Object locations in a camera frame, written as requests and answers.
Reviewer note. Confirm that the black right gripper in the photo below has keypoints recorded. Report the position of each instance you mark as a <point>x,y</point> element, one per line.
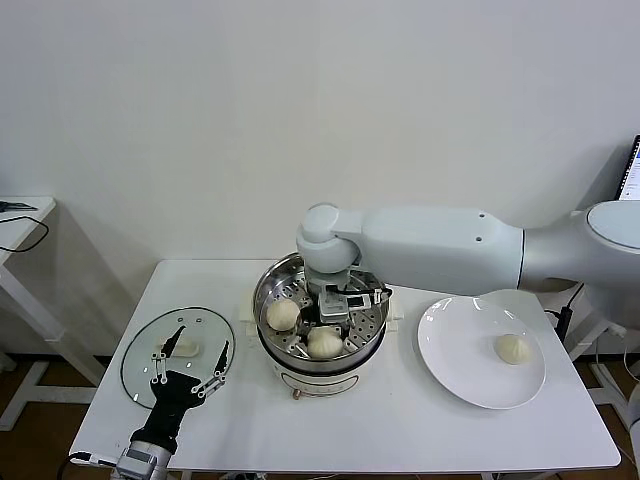
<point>310,316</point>

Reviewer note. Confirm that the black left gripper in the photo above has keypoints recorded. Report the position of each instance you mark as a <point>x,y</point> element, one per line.
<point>170,405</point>

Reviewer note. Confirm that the white steamed baozi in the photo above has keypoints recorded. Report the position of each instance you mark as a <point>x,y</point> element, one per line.
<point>282,315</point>
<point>325,343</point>
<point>512,348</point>

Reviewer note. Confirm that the round glass lid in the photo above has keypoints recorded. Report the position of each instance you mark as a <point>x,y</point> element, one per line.
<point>135,350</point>

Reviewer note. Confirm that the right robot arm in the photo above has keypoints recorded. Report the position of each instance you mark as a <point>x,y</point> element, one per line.
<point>440,250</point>

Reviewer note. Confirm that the steel steamer basket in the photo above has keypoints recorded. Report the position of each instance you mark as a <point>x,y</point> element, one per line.
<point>272,285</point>

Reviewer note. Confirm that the white electric cooker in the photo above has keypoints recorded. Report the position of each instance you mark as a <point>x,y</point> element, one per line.
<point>320,382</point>

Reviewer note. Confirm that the white round plate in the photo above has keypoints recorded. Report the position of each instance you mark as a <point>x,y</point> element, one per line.
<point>465,360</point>

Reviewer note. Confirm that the dark floor object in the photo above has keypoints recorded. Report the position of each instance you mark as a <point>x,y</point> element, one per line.
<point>5,362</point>

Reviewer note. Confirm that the flat black device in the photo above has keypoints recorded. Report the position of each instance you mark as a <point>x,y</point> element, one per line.
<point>17,205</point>

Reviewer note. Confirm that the white side table with laptop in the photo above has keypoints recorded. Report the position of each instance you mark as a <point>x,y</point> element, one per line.
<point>590,342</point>

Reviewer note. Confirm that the grey open laptop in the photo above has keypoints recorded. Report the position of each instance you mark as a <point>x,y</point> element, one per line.
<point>632,170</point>

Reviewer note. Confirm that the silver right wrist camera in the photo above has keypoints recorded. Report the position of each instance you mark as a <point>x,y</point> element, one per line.
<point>335,307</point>

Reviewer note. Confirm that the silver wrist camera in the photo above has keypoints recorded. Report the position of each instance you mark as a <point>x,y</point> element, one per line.
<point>335,307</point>
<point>137,462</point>

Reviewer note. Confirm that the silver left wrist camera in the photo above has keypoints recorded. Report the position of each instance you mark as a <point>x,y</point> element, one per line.
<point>137,462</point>

